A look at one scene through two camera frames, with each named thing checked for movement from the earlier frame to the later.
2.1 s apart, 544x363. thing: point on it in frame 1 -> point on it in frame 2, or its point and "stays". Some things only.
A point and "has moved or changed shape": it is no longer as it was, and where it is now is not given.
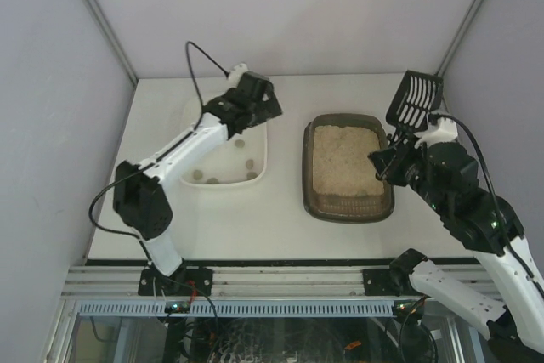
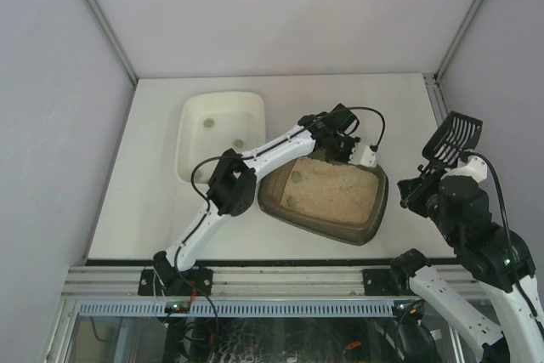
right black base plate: [381, 282] stays
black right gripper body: [391, 159] -> [419, 186]
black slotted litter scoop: [418, 95] -> [456, 133]
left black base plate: [186, 281] stays
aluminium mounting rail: [122, 283] stays
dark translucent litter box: [339, 182] has moved or changed shape
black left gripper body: [272, 104] -> [340, 147]
